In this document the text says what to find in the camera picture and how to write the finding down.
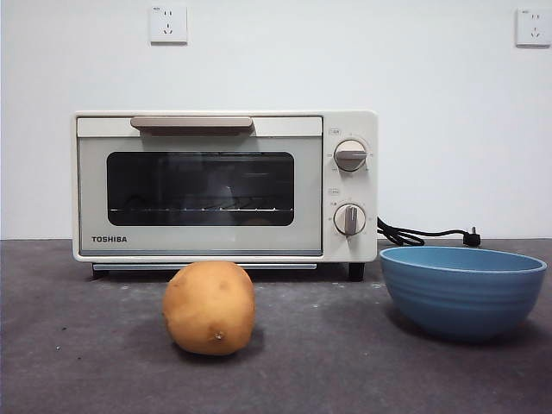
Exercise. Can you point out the cream Toshiba toaster oven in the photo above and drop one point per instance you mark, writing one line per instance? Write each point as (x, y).
(330, 259)

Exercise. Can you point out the yellow-brown potato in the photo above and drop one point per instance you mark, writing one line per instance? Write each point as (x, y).
(209, 308)

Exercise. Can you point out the blue bowl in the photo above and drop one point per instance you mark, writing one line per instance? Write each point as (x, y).
(461, 297)

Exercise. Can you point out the beige oven knob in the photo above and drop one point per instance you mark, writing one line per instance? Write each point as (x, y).
(350, 155)
(350, 220)

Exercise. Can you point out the white wall socket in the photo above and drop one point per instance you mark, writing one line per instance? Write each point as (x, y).
(169, 25)
(535, 28)

